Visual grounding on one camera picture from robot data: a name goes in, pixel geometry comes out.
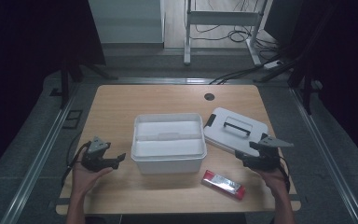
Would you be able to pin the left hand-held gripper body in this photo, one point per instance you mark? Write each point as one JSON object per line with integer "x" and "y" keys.
{"x": 95, "y": 152}

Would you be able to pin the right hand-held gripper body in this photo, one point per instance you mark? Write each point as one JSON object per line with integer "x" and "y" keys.
{"x": 265, "y": 154}

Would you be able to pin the red and silver packet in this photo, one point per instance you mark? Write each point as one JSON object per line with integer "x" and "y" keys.
{"x": 223, "y": 184}

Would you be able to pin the white plastic storage box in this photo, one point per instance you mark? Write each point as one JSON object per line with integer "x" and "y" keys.
{"x": 167, "y": 165}

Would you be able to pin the white plastic tray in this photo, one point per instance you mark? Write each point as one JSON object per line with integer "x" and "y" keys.
{"x": 167, "y": 137}

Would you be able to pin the person's right hand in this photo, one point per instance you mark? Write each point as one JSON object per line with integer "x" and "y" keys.
{"x": 272, "y": 179}

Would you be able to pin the person's left hand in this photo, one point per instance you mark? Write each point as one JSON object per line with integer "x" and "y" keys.
{"x": 85, "y": 179}

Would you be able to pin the black tripod stand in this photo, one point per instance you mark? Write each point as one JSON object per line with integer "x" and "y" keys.
{"x": 65, "y": 81}

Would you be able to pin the black stand with long legs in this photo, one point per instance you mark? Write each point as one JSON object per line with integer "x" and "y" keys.
{"x": 304, "y": 77}

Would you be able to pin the white power strip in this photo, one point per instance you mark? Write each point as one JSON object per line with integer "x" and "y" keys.
{"x": 272, "y": 64}

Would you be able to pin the dark curtain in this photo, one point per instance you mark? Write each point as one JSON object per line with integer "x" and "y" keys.
{"x": 28, "y": 62}
{"x": 348, "y": 77}

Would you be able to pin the dark monitor panel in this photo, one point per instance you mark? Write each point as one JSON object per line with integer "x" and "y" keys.
{"x": 281, "y": 21}

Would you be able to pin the white cabinet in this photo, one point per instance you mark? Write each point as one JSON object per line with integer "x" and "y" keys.
{"x": 127, "y": 21}

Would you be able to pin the black floor socket frame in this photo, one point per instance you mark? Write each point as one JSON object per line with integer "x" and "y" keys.
{"x": 73, "y": 119}

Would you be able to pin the metal floor rail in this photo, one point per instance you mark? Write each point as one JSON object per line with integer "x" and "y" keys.
{"x": 34, "y": 168}
{"x": 326, "y": 155}

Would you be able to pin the white metal stand frame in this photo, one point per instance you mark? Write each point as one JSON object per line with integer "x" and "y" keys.
{"x": 220, "y": 18}

